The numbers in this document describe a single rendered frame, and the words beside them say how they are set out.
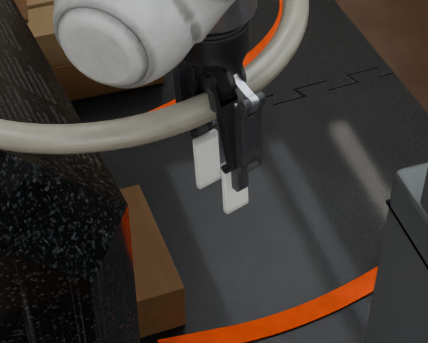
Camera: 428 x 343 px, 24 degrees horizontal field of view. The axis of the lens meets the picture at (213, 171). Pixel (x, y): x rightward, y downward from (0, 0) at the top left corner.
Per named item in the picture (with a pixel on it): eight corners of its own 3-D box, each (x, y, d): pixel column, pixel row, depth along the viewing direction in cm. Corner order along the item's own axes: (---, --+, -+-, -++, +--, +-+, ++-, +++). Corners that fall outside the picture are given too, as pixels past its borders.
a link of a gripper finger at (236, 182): (241, 145, 102) (258, 160, 100) (242, 181, 105) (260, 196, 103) (228, 151, 101) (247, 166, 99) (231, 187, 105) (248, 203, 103)
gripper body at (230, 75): (269, 18, 92) (271, 96, 98) (216, -19, 97) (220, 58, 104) (204, 47, 89) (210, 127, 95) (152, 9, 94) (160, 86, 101)
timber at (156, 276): (186, 324, 199) (185, 288, 191) (128, 342, 196) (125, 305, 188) (141, 221, 219) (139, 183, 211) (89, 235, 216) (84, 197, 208)
